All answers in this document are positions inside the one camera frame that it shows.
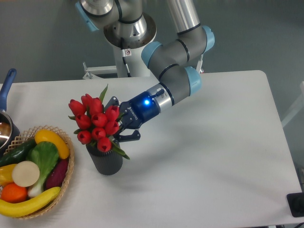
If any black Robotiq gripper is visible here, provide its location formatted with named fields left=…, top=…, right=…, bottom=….
left=104, top=92, right=160, bottom=142

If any red tulip bouquet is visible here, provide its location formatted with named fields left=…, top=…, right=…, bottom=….
left=68, top=87, right=130, bottom=159

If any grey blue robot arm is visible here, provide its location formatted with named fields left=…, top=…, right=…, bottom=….
left=76, top=0, right=215, bottom=142

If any dark grey ribbed vase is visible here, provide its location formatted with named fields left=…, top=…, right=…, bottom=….
left=86, top=144, right=123, bottom=175

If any green bok choy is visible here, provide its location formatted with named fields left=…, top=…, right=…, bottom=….
left=26, top=142, right=59, bottom=198

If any purple sweet potato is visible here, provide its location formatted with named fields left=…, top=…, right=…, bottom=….
left=45, top=159, right=68, bottom=190

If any woven wicker basket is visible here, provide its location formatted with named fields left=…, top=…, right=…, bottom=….
left=4, top=125, right=75, bottom=219

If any green cucumber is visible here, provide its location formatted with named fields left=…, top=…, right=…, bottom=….
left=0, top=139, right=36, bottom=167

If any beige round radish slice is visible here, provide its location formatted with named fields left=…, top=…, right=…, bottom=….
left=12, top=161, right=40, bottom=187

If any yellow bell pepper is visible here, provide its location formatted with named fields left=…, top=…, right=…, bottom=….
left=0, top=164, right=17, bottom=186

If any orange fruit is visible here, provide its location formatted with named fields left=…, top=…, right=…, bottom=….
left=0, top=183, right=28, bottom=203

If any yellow banana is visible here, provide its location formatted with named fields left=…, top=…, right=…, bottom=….
left=0, top=187, right=61, bottom=218

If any black device at table edge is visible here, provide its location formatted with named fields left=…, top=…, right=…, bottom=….
left=286, top=192, right=304, bottom=218

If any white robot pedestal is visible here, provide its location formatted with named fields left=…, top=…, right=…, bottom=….
left=82, top=42, right=205, bottom=80

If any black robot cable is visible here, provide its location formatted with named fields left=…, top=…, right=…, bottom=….
left=119, top=37, right=132, bottom=78

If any blue handled saucepan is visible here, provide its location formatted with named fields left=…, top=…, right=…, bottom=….
left=0, top=68, right=20, bottom=157

